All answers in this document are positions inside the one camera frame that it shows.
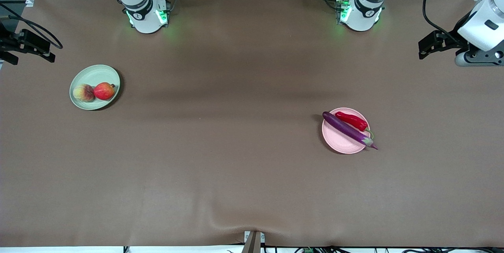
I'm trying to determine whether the green round plate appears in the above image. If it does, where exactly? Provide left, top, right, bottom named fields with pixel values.
left=69, top=64, right=121, bottom=111

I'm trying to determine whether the yellow pink peach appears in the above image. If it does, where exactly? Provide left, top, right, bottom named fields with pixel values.
left=73, top=84, right=95, bottom=102

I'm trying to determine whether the brown table cloth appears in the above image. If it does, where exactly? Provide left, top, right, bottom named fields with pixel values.
left=0, top=0, right=504, bottom=247

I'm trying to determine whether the pink round plate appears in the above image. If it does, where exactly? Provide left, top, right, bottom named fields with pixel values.
left=322, top=108, right=371, bottom=154

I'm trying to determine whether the red chili pepper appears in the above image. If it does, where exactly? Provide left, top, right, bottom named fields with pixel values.
left=335, top=111, right=374, bottom=139

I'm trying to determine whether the purple eggplant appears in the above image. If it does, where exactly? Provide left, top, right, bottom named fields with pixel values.
left=322, top=111, right=378, bottom=151

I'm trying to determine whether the red apple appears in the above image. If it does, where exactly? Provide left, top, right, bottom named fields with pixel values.
left=93, top=82, right=116, bottom=100

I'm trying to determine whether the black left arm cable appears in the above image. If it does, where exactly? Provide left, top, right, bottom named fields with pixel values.
left=422, top=0, right=473, bottom=45

